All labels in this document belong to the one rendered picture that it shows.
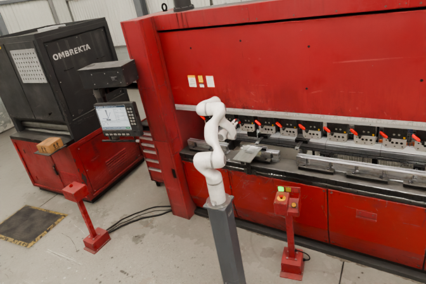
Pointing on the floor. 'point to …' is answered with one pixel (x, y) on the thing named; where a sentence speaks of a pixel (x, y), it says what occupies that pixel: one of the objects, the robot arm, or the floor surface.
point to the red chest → (146, 142)
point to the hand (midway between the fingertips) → (237, 121)
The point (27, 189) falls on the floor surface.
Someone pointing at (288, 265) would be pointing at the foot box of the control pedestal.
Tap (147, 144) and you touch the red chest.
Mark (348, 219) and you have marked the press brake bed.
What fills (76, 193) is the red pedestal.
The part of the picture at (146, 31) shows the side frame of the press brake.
